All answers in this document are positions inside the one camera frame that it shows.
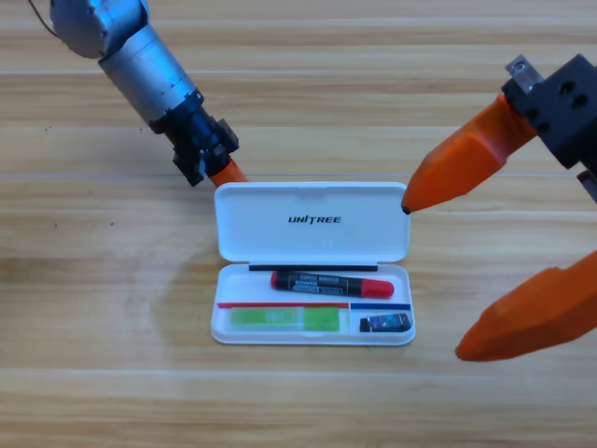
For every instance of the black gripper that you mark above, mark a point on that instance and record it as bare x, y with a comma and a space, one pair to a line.
569, 116
200, 144

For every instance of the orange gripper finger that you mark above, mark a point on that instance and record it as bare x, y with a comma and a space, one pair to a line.
536, 317

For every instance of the white Unitree pencil case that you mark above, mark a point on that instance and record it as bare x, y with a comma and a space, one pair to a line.
312, 242

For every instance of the red and black marker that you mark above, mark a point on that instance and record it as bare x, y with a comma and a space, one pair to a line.
326, 284

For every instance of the eraser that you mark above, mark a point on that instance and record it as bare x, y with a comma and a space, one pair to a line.
386, 323

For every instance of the green highlighter pen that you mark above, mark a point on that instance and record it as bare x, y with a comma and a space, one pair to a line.
284, 318

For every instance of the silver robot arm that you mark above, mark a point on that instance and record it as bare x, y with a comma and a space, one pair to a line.
140, 65

